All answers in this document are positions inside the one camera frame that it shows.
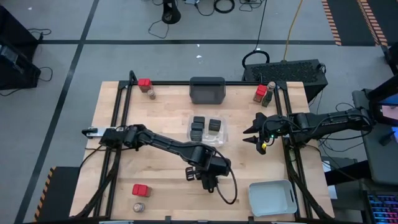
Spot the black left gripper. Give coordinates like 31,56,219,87
185,155,233,192

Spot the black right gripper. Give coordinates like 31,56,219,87
242,111,286,156

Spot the red lid spice tin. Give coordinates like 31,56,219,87
131,184,153,198
252,84,269,103
137,78,153,93

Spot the clear plastic bin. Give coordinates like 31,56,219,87
186,114,229,148

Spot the dark grey translucent bin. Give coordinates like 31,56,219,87
188,76,227,105

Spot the black perforated computer case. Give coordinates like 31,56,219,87
241,58,329,103

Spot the white plastic bin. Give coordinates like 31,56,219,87
248,179,299,218

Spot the grey desk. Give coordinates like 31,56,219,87
352,88,398,187

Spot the black mat with orange stripes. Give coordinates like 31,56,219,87
321,0,389,47
33,166,82,223

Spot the small black desk device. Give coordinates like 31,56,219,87
378,130,396,147

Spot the black computer monitor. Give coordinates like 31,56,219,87
368,74,398,127

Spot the black floor stand base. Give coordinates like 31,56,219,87
161,0,182,25

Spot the black computer keyboard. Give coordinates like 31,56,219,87
368,193,398,224

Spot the black equipment case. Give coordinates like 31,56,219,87
0,5,40,60
0,43,42,91

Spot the black floor cable coil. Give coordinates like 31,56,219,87
241,49,271,70

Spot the black aluminium table frame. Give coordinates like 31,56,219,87
70,70,335,224

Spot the black hanging cable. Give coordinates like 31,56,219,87
254,0,269,51

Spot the yellow hanging cable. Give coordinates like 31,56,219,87
282,0,304,62

